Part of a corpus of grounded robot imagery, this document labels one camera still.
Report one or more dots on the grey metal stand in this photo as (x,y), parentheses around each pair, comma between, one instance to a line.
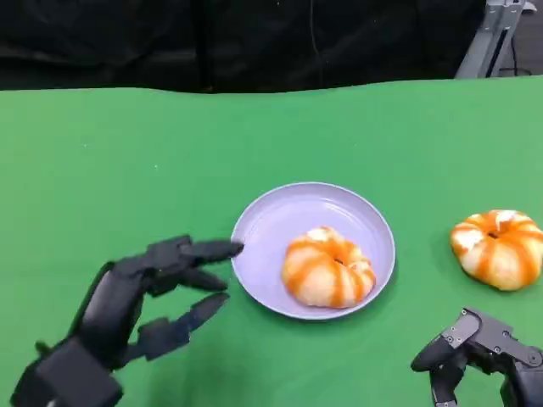
(479,46)

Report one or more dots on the lilac plate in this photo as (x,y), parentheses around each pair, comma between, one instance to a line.
(271,220)

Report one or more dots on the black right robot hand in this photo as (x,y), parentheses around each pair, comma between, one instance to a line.
(488,343)

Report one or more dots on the black backdrop cloth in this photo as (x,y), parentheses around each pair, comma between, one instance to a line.
(127,42)

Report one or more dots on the green table cloth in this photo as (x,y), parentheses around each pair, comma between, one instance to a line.
(127,169)

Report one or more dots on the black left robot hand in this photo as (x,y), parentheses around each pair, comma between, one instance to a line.
(110,305)

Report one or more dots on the orange and white bread roll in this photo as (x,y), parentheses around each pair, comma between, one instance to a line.
(322,271)
(496,254)

